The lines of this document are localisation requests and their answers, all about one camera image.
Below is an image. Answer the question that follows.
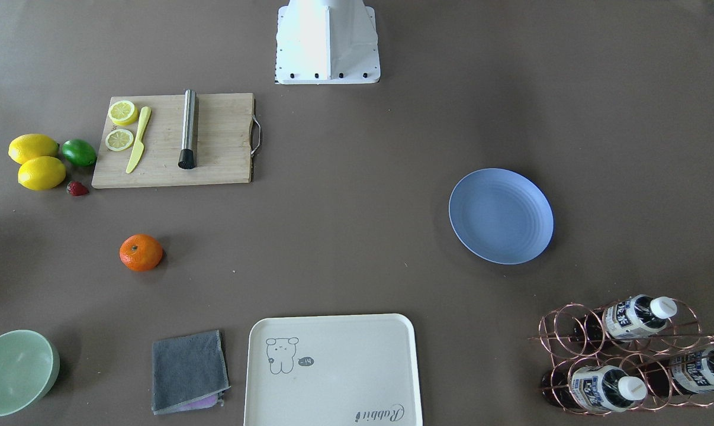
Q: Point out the blue round plate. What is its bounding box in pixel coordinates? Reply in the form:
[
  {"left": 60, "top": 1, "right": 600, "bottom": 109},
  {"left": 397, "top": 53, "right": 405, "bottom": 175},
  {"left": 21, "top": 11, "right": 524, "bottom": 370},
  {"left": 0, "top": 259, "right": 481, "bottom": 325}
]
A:
[{"left": 448, "top": 168, "right": 555, "bottom": 265}]

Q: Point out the orange mandarin fruit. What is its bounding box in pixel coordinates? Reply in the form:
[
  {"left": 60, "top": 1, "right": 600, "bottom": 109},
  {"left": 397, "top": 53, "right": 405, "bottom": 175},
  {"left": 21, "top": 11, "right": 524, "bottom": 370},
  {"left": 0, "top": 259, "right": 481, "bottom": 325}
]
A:
[{"left": 118, "top": 234, "right": 164, "bottom": 272}]

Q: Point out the cream rabbit tray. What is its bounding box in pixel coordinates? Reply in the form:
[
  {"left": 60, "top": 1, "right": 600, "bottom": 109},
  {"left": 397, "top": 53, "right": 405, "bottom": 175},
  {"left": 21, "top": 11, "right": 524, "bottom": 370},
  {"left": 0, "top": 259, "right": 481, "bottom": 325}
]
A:
[{"left": 243, "top": 313, "right": 424, "bottom": 425}]

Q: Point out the steel muddler black tip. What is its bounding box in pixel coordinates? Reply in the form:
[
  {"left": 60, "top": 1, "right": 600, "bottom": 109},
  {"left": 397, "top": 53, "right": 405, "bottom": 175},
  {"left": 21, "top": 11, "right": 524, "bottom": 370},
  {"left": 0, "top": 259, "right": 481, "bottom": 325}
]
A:
[{"left": 178, "top": 89, "right": 198, "bottom": 170}]

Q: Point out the grey folded cloth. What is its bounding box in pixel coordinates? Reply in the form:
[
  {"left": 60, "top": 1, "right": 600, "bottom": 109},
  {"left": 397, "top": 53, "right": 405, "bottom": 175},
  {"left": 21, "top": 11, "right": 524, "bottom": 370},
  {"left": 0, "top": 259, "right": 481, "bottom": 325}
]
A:
[{"left": 151, "top": 330, "right": 230, "bottom": 415}]

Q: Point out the yellow plastic knife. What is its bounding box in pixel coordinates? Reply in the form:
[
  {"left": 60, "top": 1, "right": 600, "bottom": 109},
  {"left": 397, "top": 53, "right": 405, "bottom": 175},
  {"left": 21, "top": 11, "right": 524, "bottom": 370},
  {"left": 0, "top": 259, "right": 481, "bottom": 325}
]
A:
[{"left": 126, "top": 106, "right": 152, "bottom": 173}]

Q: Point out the lemon slice upper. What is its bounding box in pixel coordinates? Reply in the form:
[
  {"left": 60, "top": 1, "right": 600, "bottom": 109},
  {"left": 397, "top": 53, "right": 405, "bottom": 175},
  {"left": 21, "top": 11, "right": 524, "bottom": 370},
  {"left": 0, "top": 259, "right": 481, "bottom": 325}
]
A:
[{"left": 104, "top": 128, "right": 135, "bottom": 153}]

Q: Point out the lemon slice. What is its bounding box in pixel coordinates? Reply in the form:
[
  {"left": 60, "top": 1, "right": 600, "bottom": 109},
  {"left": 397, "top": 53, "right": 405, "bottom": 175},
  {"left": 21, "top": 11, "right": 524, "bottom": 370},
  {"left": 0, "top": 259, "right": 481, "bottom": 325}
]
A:
[
  {"left": 108, "top": 99, "right": 140, "bottom": 127},
  {"left": 104, "top": 128, "right": 135, "bottom": 153}
]

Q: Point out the lemon slice lower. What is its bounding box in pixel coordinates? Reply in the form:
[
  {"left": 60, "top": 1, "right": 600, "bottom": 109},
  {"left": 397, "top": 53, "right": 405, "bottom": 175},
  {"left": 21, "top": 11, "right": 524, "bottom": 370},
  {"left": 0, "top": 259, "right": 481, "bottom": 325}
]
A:
[{"left": 108, "top": 99, "right": 140, "bottom": 127}]

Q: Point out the red strawberry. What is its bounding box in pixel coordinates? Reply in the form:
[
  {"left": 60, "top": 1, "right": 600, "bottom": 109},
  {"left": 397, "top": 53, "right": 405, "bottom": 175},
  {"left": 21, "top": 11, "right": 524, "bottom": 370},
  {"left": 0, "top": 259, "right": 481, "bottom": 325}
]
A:
[{"left": 66, "top": 181, "right": 89, "bottom": 197}]

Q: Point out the green lime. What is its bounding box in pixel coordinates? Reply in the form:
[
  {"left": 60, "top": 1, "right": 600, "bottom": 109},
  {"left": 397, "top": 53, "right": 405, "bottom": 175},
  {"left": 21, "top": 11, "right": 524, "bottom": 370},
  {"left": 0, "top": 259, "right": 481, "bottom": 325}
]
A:
[{"left": 61, "top": 138, "right": 97, "bottom": 167}]

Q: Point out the tea bottle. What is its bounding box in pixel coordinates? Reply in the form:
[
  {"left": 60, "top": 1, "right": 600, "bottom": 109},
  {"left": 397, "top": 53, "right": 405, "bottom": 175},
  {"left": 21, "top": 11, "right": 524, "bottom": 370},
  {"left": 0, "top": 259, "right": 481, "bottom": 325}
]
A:
[
  {"left": 569, "top": 294, "right": 678, "bottom": 348},
  {"left": 639, "top": 346, "right": 714, "bottom": 398},
  {"left": 541, "top": 366, "right": 648, "bottom": 415}
]

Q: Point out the tea bottle middle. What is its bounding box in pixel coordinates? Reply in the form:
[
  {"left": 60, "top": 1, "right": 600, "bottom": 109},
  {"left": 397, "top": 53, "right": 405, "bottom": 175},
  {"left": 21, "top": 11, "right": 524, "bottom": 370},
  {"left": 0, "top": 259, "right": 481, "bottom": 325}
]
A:
[{"left": 541, "top": 366, "right": 648, "bottom": 415}]

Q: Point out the yellow lemon near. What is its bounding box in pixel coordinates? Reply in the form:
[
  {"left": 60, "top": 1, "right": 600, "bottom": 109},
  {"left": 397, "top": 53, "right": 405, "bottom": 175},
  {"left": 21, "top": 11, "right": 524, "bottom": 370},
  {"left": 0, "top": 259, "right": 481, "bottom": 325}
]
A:
[{"left": 18, "top": 156, "right": 66, "bottom": 191}]

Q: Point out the yellow lemon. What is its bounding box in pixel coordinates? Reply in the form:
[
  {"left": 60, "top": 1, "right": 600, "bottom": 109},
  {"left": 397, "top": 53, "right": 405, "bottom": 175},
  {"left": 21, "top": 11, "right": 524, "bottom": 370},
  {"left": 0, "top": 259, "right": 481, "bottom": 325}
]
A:
[
  {"left": 8, "top": 133, "right": 59, "bottom": 164},
  {"left": 18, "top": 156, "right": 66, "bottom": 191}
]

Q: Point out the yellow lemon far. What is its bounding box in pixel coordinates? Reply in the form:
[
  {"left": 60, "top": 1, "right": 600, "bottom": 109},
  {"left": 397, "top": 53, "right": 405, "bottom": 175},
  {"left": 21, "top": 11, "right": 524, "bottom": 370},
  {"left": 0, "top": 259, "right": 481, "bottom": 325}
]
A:
[{"left": 8, "top": 133, "right": 59, "bottom": 164}]

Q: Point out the green bowl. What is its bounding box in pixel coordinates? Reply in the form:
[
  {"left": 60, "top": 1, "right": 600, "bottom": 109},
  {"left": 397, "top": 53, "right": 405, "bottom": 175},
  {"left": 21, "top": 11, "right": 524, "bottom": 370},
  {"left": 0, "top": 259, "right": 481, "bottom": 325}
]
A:
[{"left": 0, "top": 330, "right": 61, "bottom": 417}]

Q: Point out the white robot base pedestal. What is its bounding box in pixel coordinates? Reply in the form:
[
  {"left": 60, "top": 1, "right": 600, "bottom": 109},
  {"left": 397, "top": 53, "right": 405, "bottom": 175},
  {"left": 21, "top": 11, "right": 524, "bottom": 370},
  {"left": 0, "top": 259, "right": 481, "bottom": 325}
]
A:
[{"left": 274, "top": 1, "right": 381, "bottom": 85}]

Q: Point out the copper wire bottle rack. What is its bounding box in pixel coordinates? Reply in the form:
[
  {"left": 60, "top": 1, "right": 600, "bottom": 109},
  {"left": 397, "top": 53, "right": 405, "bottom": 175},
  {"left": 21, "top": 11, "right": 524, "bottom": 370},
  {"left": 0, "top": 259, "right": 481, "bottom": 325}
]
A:
[{"left": 536, "top": 297, "right": 714, "bottom": 416}]

